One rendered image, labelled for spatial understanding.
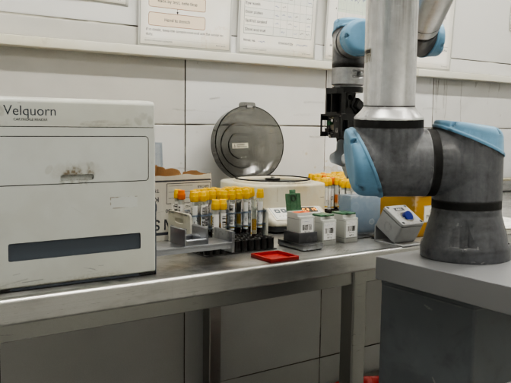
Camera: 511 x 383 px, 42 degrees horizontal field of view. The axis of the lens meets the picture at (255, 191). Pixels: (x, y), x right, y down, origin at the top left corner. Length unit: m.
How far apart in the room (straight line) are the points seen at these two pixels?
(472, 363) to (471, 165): 0.31
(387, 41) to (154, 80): 0.91
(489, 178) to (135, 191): 0.59
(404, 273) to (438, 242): 0.08
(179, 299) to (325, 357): 1.22
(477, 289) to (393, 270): 0.17
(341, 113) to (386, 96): 0.44
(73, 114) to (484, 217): 0.68
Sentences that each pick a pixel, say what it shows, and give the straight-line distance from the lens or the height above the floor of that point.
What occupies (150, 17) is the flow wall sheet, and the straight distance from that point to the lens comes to 1.89.
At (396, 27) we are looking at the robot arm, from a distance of 1.12.
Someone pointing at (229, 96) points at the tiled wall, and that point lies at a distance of 2.00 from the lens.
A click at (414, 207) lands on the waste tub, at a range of 1.63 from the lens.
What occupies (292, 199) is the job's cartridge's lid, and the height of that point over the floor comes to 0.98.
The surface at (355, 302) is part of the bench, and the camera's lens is 1.47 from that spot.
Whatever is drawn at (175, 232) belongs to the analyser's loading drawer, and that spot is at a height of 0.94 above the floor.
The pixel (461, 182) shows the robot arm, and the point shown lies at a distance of 1.15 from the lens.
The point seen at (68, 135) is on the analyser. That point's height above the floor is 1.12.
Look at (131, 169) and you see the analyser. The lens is 1.15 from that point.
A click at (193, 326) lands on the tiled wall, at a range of 2.03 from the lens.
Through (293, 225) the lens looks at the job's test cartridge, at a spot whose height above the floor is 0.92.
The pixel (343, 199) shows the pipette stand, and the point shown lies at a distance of 1.60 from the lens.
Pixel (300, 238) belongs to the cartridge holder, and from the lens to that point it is 1.42.
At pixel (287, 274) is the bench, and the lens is 1.30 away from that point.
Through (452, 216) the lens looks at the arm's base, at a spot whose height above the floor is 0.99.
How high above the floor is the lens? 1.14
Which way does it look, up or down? 6 degrees down
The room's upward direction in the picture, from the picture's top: 1 degrees clockwise
